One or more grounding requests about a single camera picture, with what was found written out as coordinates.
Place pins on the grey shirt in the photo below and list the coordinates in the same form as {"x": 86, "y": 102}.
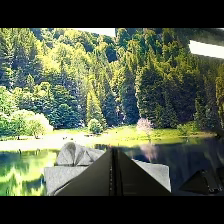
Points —
{"x": 73, "y": 156}

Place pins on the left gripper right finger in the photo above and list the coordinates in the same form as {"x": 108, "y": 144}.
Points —
{"x": 136, "y": 181}

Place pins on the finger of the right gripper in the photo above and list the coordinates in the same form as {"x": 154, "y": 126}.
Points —
{"x": 196, "y": 184}
{"x": 217, "y": 180}

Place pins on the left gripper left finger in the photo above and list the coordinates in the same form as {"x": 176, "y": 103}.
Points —
{"x": 93, "y": 180}

